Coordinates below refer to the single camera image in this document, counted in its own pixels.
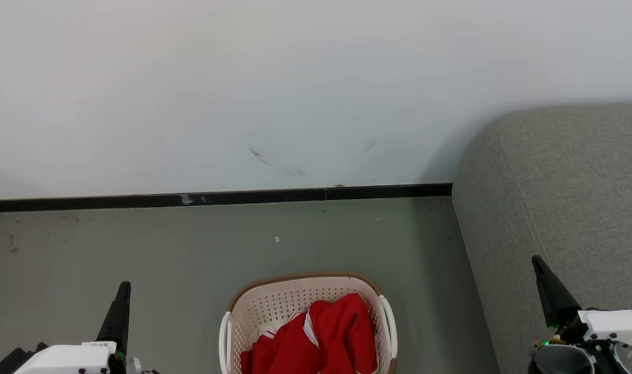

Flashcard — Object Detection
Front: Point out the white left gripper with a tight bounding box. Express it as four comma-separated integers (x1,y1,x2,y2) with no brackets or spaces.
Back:
15,281,159,374

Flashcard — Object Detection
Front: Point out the black wall baseboard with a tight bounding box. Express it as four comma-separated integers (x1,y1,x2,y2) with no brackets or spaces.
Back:
0,183,453,213

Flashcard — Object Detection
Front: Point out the red garment with white stripes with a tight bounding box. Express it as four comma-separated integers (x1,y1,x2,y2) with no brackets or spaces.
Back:
240,292,379,374

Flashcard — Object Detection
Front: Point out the cream perforated laundry basket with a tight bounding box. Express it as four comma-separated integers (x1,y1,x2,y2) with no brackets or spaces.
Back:
219,271,398,374

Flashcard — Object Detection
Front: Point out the grey fabric sofa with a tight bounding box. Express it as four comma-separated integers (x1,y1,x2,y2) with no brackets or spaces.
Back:
452,102,632,374

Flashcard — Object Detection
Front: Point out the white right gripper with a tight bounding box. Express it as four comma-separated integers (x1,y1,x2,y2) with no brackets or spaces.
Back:
529,255,632,374

